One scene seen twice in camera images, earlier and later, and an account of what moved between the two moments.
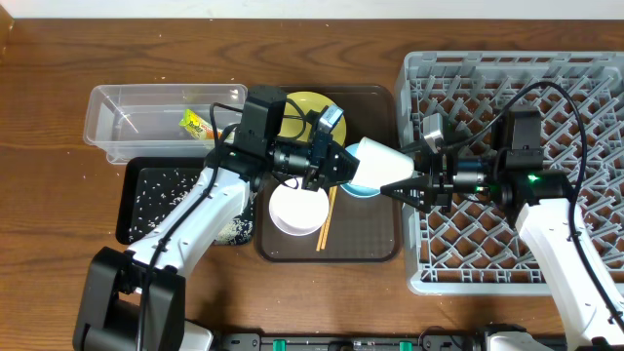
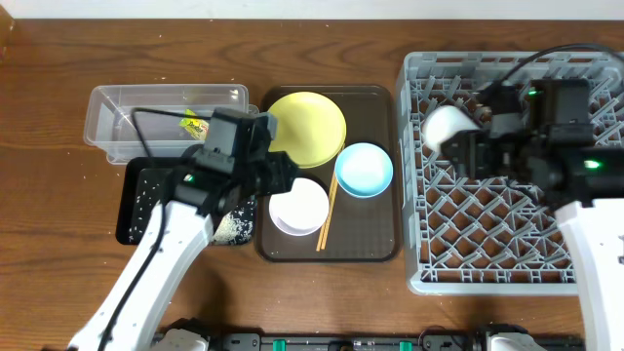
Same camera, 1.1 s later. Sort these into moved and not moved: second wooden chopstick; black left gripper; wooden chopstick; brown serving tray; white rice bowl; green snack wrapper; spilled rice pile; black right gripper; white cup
Moved: black right gripper; white cup; black left gripper
Not moved: brown serving tray; wooden chopstick; second wooden chopstick; green snack wrapper; spilled rice pile; white rice bowl
